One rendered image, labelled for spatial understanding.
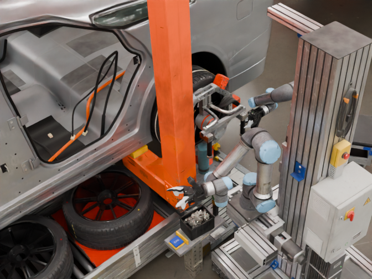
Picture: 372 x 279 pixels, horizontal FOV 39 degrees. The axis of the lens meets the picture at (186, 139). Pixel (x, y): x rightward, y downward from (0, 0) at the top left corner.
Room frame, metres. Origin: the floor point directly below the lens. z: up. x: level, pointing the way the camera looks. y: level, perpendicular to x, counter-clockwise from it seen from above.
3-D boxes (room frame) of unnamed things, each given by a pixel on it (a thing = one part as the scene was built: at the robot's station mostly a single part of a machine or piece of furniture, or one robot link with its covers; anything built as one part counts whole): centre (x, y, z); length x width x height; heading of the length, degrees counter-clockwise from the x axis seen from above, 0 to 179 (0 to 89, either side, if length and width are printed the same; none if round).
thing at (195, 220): (2.34, -0.05, 0.51); 0.20 x 0.14 x 0.13; 122
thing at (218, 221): (2.32, -0.03, 0.44); 0.43 x 0.17 x 0.03; 130
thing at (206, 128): (2.87, -0.15, 1.03); 0.19 x 0.18 x 0.11; 40
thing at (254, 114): (3.05, -0.53, 0.86); 0.12 x 0.08 x 0.09; 130
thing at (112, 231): (2.65, 0.60, 0.39); 0.66 x 0.66 x 0.24
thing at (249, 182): (2.22, -0.39, 0.98); 0.13 x 0.12 x 0.14; 19
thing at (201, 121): (2.98, -0.19, 0.85); 0.21 x 0.14 x 0.14; 40
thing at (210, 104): (3.00, -0.30, 1.03); 0.19 x 0.18 x 0.11; 40
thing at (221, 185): (2.02, -0.18, 1.21); 0.11 x 0.08 x 0.09; 109
